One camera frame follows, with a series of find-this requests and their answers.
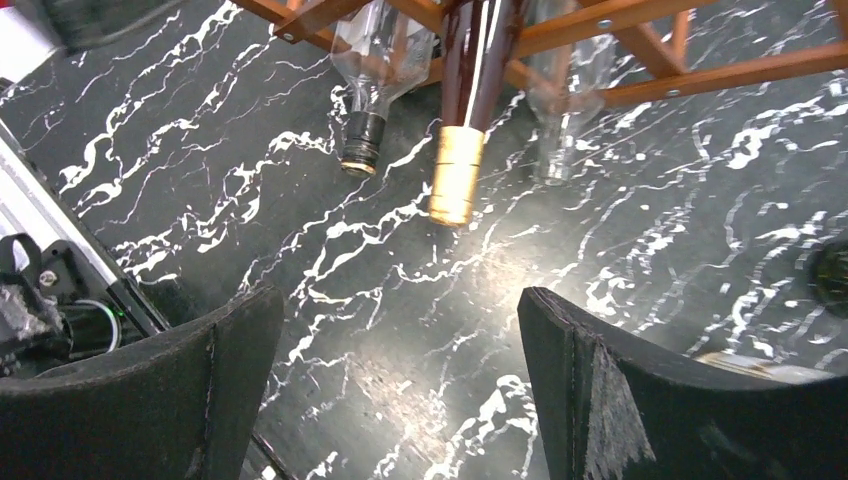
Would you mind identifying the black-capped clear glass bottle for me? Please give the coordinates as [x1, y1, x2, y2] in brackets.
[330, 1, 436, 176]

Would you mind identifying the clear uncapped glass bottle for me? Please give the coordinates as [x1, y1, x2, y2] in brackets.
[527, 34, 615, 186]

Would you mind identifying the brown wooden wine rack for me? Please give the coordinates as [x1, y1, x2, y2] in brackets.
[231, 0, 847, 106]

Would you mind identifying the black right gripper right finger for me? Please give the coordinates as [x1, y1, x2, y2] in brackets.
[518, 288, 847, 479]

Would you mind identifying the gold-capped red wine bottle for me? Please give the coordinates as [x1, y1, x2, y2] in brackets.
[428, 0, 531, 226]

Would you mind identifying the silver-capped dark wine bottle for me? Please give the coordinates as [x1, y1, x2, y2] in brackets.
[810, 240, 847, 319]

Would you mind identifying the small white box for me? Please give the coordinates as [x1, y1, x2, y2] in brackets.
[696, 352, 836, 384]

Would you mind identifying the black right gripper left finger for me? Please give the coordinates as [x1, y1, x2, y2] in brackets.
[1, 287, 284, 479]

